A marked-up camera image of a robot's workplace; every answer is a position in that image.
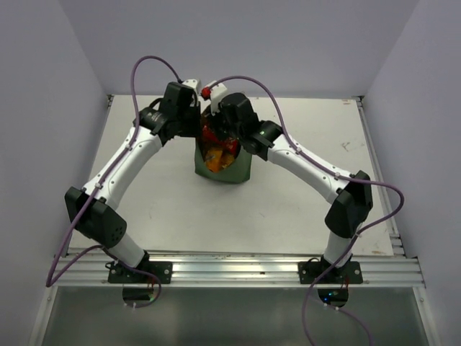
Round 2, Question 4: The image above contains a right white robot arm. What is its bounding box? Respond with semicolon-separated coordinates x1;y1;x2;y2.
211;92;373;283

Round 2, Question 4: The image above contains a red snack packet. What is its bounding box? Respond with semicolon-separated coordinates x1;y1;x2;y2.
200;123;239;155

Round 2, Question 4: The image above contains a yellow mango candy bag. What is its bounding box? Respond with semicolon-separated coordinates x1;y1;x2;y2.
203;146;236;173

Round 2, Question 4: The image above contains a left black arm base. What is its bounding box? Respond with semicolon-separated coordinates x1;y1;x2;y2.
105;261;173;284

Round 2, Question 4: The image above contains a green paper bag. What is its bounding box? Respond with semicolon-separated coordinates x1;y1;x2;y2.
193;106;252;185

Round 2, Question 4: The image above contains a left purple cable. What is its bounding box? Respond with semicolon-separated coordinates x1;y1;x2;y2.
46;56;192;309

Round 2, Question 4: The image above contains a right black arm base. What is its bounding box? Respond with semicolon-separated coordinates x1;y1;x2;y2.
297;257;364;285

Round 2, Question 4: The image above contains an aluminium front rail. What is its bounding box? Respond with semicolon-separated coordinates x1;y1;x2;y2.
56;250;425;288

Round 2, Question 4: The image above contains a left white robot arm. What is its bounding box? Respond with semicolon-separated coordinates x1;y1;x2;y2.
65;79;200;283

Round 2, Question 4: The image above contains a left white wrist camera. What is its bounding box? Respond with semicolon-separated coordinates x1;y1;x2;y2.
182;79;202;106

